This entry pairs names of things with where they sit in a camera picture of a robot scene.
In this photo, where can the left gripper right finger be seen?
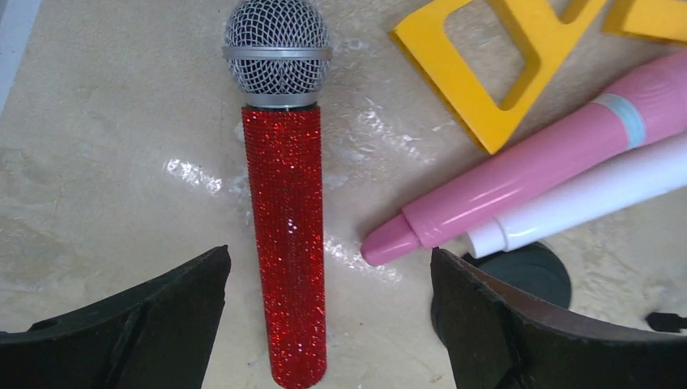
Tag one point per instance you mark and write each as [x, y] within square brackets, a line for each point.
[498, 336]

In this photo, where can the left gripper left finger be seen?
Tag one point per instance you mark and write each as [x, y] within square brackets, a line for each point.
[158, 334]

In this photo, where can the red glitter microphone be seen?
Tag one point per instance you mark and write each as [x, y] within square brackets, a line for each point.
[278, 53]

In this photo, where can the left round-base mic stand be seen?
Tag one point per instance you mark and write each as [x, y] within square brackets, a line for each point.
[536, 270]

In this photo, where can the yellow triangle stand near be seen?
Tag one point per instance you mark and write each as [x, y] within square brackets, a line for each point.
[489, 61]

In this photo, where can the yellow triangle stand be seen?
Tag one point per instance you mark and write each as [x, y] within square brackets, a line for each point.
[654, 20]
[489, 61]

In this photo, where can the yellow triangle stand far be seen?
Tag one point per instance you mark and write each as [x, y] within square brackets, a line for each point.
[654, 20]

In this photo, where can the white microphone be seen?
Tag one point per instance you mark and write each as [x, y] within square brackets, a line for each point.
[625, 180]

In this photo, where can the pink microphone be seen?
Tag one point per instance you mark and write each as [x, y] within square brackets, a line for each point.
[640, 108]

